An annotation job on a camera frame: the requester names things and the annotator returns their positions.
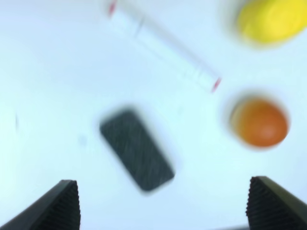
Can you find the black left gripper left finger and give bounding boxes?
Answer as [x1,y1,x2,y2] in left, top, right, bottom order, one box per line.
[0,180,81,230]

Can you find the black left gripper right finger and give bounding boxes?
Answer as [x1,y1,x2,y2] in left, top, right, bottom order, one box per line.
[246,176,307,230]

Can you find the red orange peach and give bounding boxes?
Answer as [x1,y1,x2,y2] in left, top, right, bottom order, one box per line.
[229,96,290,148]

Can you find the dark grey whiteboard eraser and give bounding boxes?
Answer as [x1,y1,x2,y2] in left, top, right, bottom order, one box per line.
[99,108,175,192]

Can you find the white marker pink caps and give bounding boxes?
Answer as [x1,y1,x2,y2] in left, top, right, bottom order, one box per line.
[108,0,221,92]

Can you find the yellow lemon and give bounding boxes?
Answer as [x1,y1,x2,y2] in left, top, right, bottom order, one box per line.
[236,0,307,45]

